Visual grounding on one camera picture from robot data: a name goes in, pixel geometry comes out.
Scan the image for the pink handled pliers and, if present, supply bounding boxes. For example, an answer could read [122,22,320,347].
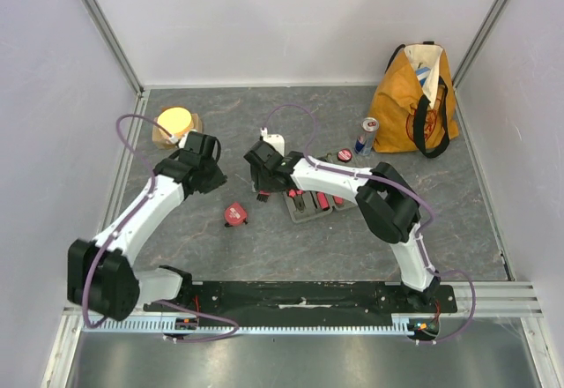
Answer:
[287,189,306,213]

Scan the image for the pink tape measure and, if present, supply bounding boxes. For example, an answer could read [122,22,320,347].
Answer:
[224,202,249,228]

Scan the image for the grey plastic tool case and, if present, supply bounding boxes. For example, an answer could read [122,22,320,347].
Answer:
[283,190,356,224]

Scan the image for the pink handled screwdriver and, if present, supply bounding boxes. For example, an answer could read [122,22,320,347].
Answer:
[315,191,330,211]

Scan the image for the hex keys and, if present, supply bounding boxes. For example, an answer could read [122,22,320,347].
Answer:
[256,190,270,203]

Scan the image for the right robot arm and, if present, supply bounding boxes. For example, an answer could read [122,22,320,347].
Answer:
[244,140,441,312]

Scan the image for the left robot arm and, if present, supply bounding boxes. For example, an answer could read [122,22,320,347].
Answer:
[67,131,226,321]

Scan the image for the yellow round sponge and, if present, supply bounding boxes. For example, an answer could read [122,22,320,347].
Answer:
[157,107,194,139]

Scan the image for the electrical tape roll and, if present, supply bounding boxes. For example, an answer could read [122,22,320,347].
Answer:
[337,149,353,163]

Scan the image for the energy drink can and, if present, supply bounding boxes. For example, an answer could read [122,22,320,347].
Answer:
[354,117,379,155]

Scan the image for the yellow tote bag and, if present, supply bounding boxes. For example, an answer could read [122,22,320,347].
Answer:
[367,41,459,159]

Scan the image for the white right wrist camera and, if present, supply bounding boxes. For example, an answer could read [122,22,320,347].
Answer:
[260,127,286,155]

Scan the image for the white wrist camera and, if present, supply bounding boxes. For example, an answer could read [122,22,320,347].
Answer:
[260,127,286,155]
[167,133,189,148]

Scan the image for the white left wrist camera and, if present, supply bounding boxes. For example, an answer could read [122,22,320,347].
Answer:
[167,133,189,148]

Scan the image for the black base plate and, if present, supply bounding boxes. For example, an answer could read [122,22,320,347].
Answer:
[170,281,457,316]

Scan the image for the grey cable duct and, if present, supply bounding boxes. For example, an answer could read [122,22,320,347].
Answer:
[96,314,413,335]

